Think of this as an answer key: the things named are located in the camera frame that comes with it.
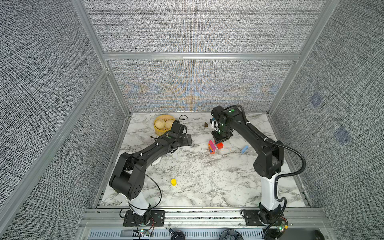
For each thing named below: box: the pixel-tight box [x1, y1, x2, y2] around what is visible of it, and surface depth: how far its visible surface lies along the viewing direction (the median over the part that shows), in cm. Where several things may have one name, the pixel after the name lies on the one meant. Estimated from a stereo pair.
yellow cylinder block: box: [170, 178, 178, 186], surface depth 85 cm
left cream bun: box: [154, 119, 166, 130], surface depth 108 cm
